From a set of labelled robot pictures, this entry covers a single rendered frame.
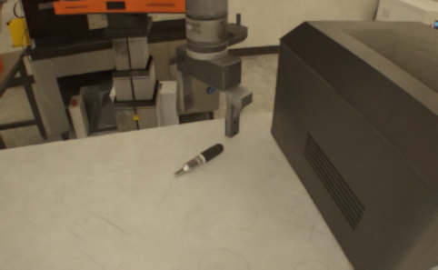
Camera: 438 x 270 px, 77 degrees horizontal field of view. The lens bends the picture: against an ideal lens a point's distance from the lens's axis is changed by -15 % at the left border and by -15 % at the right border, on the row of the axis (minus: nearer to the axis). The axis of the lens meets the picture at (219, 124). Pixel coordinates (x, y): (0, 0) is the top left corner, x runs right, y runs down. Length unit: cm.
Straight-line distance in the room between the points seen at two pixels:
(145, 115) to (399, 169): 103
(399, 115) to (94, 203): 57
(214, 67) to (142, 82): 69
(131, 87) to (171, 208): 70
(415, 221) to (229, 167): 43
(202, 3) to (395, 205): 41
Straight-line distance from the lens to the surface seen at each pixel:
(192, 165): 69
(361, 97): 49
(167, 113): 148
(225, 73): 55
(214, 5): 54
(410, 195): 42
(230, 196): 65
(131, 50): 119
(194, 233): 60
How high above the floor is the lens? 138
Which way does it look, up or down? 35 degrees down
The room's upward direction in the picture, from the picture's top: straight up
